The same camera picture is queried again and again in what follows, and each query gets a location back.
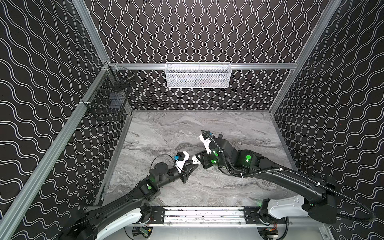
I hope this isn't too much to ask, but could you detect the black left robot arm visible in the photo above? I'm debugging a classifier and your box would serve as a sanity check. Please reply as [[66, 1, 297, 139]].
[[57, 161, 199, 240]]

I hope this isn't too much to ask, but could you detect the white earbud charging case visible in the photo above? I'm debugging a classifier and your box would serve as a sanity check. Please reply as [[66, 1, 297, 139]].
[[192, 155, 201, 165]]

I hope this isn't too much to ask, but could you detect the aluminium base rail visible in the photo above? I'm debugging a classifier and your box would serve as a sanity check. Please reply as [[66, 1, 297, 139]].
[[124, 205, 286, 227]]

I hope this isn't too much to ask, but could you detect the black wire basket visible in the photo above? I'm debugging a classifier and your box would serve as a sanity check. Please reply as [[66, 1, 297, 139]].
[[86, 65, 136, 122]]

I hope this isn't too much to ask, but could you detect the white wire mesh basket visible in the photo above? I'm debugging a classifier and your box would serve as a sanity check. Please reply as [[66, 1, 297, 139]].
[[165, 67, 232, 89]]

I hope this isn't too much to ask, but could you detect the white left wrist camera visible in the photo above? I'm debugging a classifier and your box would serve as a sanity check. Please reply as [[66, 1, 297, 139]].
[[174, 151, 190, 174]]

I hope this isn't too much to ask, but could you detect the aluminium frame back bar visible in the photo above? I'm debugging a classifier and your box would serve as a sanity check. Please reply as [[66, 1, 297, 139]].
[[111, 63, 298, 71]]

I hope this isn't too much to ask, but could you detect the aluminium frame post right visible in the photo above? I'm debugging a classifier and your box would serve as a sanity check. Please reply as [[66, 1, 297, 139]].
[[269, 0, 342, 116]]

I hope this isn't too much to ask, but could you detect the aluminium frame post left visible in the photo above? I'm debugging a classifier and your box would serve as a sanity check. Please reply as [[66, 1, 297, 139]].
[[1, 1, 110, 240]]

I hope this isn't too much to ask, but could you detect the aluminium frame post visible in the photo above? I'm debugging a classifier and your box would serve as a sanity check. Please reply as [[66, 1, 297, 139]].
[[269, 0, 342, 116], [1, 1, 110, 240]]

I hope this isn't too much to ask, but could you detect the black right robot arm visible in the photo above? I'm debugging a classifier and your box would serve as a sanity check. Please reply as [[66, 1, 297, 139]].
[[199, 131, 376, 224]]

